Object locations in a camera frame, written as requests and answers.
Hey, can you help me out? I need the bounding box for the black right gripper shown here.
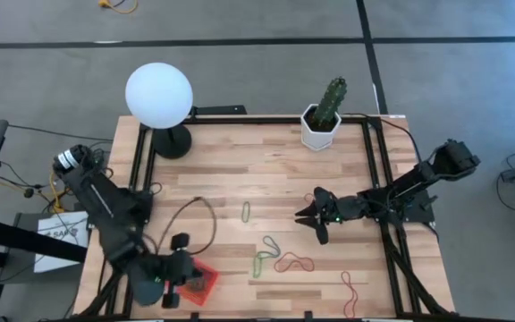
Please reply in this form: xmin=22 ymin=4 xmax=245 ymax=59
xmin=295 ymin=186 xmax=369 ymax=246

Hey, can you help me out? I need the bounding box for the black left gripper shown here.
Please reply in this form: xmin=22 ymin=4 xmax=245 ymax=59
xmin=162 ymin=232 xmax=206 ymax=309

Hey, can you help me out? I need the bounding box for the red plastic mesh bin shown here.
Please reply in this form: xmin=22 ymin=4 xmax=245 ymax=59
xmin=174 ymin=258 xmax=220 ymax=308

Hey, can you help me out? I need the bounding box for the white hexagonal plant pot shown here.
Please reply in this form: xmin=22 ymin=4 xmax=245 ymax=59
xmin=300 ymin=103 xmax=342 ymax=152

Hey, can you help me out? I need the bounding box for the green cactus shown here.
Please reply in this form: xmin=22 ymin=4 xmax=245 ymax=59
xmin=313 ymin=76 xmax=349 ymax=129

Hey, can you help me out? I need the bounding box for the white paper sign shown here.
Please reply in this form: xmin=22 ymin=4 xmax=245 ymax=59
xmin=33 ymin=210 xmax=90 ymax=274

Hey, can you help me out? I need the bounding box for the black power adapter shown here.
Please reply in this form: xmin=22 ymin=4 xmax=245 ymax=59
xmin=88 ymin=149 xmax=106 ymax=170

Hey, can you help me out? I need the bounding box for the black stand beam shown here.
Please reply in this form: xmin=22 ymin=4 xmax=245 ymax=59
xmin=0 ymin=214 xmax=89 ymax=322

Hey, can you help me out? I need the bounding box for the white globe lamp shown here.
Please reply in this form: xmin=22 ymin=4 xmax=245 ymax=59
xmin=124 ymin=61 xmax=195 ymax=160

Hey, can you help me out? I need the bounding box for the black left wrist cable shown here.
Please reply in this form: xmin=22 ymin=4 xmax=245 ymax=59
xmin=155 ymin=196 xmax=218 ymax=256

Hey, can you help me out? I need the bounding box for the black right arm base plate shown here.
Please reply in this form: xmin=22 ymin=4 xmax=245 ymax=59
xmin=358 ymin=190 xmax=438 ymax=225

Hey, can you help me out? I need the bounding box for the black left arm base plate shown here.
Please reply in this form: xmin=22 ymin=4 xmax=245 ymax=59
xmin=87 ymin=208 xmax=154 ymax=227

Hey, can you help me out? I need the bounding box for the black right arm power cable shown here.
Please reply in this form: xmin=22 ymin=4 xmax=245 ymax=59
xmin=344 ymin=112 xmax=423 ymax=163

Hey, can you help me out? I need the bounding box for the yellow cable bundle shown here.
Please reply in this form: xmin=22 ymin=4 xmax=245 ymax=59
xmin=49 ymin=172 xmax=71 ymax=215

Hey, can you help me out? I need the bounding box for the yellow floor cable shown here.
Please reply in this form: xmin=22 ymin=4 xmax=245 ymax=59
xmin=98 ymin=0 xmax=139 ymax=14

